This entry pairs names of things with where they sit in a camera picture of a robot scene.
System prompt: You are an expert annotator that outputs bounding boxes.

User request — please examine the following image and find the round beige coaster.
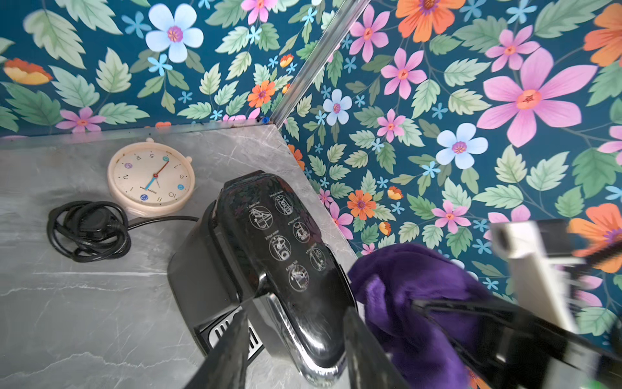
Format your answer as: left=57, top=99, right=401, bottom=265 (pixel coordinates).
left=107, top=138, right=196, bottom=217

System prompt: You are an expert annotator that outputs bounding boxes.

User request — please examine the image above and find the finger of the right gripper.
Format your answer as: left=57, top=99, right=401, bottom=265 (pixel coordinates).
left=411, top=298, right=505, bottom=340

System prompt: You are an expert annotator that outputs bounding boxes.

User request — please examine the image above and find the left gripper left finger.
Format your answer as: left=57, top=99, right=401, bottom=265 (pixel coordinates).
left=184, top=311, right=249, bottom=389

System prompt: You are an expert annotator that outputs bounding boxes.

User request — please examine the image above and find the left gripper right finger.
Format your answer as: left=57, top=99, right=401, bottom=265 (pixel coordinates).
left=343, top=307, right=409, bottom=389

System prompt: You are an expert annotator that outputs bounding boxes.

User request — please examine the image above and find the purple cleaning cloth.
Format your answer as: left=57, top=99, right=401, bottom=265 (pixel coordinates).
left=348, top=244, right=492, bottom=388

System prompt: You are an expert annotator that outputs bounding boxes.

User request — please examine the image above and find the black capsule coffee machine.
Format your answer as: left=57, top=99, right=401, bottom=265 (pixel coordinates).
left=168, top=170, right=356, bottom=387

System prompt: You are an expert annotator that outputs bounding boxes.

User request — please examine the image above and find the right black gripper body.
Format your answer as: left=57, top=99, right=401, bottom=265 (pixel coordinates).
left=485, top=315, right=622, bottom=389

